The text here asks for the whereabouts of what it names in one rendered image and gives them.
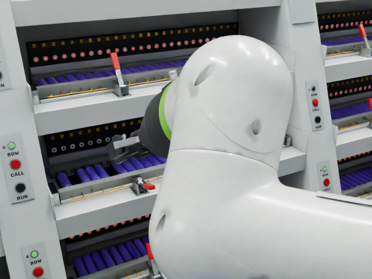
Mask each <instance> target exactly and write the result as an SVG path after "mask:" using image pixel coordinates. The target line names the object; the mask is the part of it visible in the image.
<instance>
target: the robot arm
mask: <svg viewBox="0 0 372 279"><path fill-rule="evenodd" d="M169 77H170V82H169V83H168V84H167V85H166V86H164V87H163V88H162V91H161V92H160V93H159V94H157V95H156V96H155V97H154V98H153V99H152V100H151V101H150V103H149V104H148V106H147V109H146V112H145V115H144V117H143V120H142V123H141V127H140V128H139V129H138V130H136V131H134V133H133V134H132V136H131V137H129V138H127V139H126V136H125V135H122V136H121V135H114V136H113V137H112V141H111V142H110V143H109V144H108V145H107V146H106V147H107V151H108V155H109V158H110V161H115V163H116V164H120V163H122V162H125V161H127V160H129V159H131V155H134V154H135V156H136V159H141V158H144V157H146V156H148V155H150V154H152V153H153V154H154V155H155V156H159V157H161V158H166V159H167V162H166V166H165V169H164V173H163V177H162V181H161V184H160V187H159V191H158V194H157V198H156V202H155V204H154V207H153V210H152V214H151V218H150V221H149V244H150V247H151V251H152V255H153V257H154V260H155V262H156V264H157V265H158V267H159V269H160V270H161V271H162V273H163V274H164V275H165V276H166V278H167V279H372V200H369V199H363V198H356V197H350V196H346V195H340V194H334V193H328V192H323V191H317V192H311V191H307V190H303V189H297V188H292V187H288V186H285V185H283V184H282V183H281V182H280V181H279V180H278V176H277V173H278V167H279V163H280V157H281V151H282V146H283V141H284V138H285V134H286V129H287V125H288V120H289V117H290V113H291V108H292V104H293V97H294V88H293V81H292V76H291V73H290V71H289V69H288V67H287V65H286V63H285V61H284V60H283V59H282V57H281V56H280V55H279V53H278V52H277V51H275V50H274V49H273V48H272V47H270V46H269V45H267V44H266V43H264V42H262V41H260V40H258V39H255V38H252V37H247V36H243V35H228V36H225V37H220V38H217V39H214V40H212V41H210V42H208V43H206V44H204V45H203V46H201V47H200V48H199V49H198V50H197V51H195V52H194V53H193V55H192V56H191V57H190V58H189V59H188V61H187V62H186V64H185V65H184V67H183V69H182V71H181V74H180V76H179V77H178V75H177V71H176V70H173V71H170V72H169Z"/></svg>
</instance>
